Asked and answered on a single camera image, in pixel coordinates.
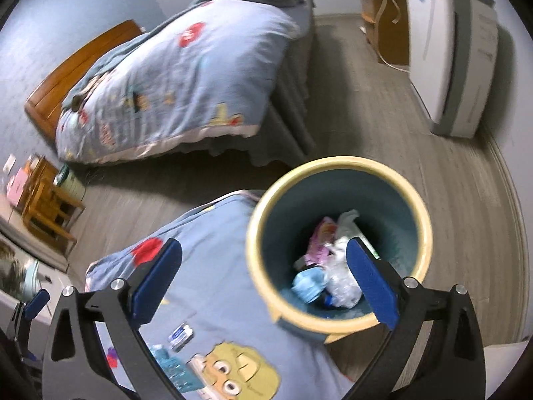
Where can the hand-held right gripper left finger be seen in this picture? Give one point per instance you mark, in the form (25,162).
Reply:
(160,275)

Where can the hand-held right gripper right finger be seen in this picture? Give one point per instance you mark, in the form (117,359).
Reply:
(370,283)

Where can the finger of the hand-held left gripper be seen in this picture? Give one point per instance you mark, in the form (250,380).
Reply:
(36,302)

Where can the clear plastic bottle blue cap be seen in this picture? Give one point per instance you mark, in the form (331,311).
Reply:
(343,283)

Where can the blue wrapper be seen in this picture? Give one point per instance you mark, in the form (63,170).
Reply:
(308,285)

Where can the white plastic bag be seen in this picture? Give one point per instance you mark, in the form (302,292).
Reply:
(347,225)

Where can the pink packet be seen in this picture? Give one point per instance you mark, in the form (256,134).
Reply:
(322,237)

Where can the blue bin with yellow rim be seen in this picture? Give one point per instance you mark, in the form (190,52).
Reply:
(374,200)

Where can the blue cartoon printed blanket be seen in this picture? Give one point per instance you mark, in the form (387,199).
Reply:
(216,291)

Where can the small blue white packet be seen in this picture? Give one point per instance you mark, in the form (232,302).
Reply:
(181,335)

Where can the teal blister pack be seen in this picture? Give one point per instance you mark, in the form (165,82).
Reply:
(170,366)

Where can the wooden stool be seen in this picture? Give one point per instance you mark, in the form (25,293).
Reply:
(41,204)

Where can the pink box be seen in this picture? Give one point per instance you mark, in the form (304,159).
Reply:
(18,185)

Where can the green and white jar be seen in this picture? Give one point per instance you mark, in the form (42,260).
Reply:
(68,181)

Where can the bed with grey skirt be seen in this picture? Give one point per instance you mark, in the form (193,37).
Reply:
(291,125)

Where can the bed with blue cartoon quilt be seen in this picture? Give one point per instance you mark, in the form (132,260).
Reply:
(187,75)

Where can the wooden headboard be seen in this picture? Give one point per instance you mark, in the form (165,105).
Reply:
(83,62)

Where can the white air purifier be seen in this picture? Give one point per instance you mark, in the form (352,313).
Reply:
(429,50)

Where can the wooden cabinet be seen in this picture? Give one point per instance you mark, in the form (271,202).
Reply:
(393,29)

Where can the white wall socket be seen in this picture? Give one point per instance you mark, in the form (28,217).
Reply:
(9,163)

